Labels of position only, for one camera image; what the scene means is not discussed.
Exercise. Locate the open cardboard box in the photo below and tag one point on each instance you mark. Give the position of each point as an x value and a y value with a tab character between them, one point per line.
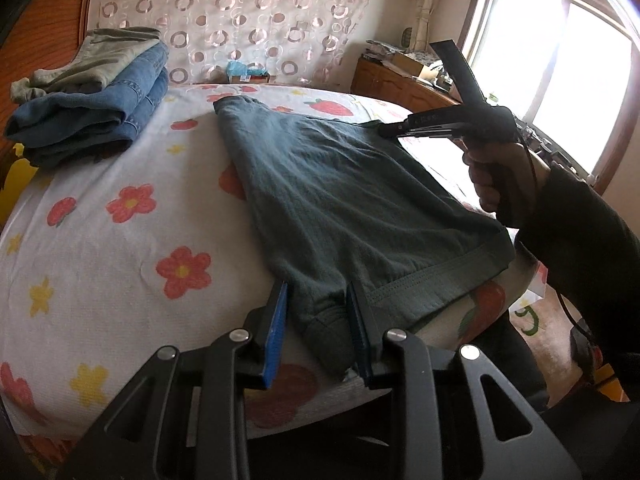
410	61

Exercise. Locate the cream patterned curtain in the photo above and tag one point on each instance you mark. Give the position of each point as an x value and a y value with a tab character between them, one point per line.
440	5

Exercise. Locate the window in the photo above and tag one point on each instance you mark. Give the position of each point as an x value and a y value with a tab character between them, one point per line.
575	70

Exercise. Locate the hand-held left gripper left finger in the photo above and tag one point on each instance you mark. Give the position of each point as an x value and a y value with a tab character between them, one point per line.
276	340

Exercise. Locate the grey-blue short pants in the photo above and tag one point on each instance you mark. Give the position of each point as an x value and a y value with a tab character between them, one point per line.
350	200

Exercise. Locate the wooden cabinet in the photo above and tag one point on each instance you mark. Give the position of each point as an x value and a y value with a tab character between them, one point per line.
385	80

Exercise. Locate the small cardboard box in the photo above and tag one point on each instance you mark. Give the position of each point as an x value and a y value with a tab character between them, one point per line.
255	80

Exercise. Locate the folded blue jeans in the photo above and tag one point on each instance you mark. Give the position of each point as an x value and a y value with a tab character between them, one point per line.
100	110

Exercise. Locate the patterned cloth pile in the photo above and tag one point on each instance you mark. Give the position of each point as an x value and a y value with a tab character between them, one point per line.
385	49

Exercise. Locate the yellow cloth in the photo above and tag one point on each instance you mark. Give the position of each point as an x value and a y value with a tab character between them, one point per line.
15	175

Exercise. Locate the circle-patterned wall cloth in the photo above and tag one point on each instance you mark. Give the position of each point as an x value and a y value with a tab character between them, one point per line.
225	10

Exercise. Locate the person's right hand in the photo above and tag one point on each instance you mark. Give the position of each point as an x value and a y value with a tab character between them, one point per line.
482	185

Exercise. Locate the blue plastic bag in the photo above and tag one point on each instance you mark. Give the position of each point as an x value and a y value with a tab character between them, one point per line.
242	67

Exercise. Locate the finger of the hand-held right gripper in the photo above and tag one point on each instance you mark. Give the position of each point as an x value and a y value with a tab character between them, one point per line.
457	67
425	121

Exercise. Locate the person's right forearm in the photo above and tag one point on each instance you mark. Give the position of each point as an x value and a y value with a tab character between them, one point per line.
580	240

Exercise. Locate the pink floral blanket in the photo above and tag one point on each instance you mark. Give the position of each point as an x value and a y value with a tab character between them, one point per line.
547	345

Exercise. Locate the folded grey-green pants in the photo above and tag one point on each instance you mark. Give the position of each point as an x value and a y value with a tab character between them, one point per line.
100	60

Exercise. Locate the white flower-printed sheet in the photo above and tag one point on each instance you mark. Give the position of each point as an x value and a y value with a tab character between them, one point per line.
125	240

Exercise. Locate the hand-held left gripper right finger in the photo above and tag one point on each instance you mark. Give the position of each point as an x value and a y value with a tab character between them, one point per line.
359	340

